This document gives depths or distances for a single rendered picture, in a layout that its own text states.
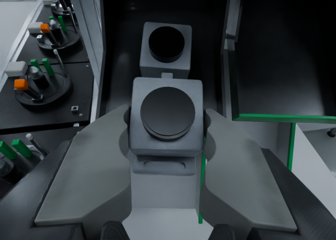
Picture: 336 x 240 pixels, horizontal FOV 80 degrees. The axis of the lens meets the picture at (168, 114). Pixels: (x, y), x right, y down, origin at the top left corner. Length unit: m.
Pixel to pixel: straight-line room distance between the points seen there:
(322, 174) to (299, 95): 0.44
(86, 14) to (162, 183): 0.28
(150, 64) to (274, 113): 0.16
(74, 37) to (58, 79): 0.22
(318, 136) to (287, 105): 1.84
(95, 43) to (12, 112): 0.41
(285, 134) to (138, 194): 0.27
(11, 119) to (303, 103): 0.60
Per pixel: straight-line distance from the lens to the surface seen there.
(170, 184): 0.37
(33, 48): 0.85
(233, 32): 0.27
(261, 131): 0.41
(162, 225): 0.52
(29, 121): 0.59
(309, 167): 0.70
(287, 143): 0.40
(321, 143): 2.09
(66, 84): 0.62
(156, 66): 0.18
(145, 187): 0.38
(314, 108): 0.30
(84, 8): 0.25
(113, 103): 0.23
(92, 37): 0.27
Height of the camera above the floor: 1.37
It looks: 50 degrees down
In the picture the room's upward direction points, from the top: 4 degrees clockwise
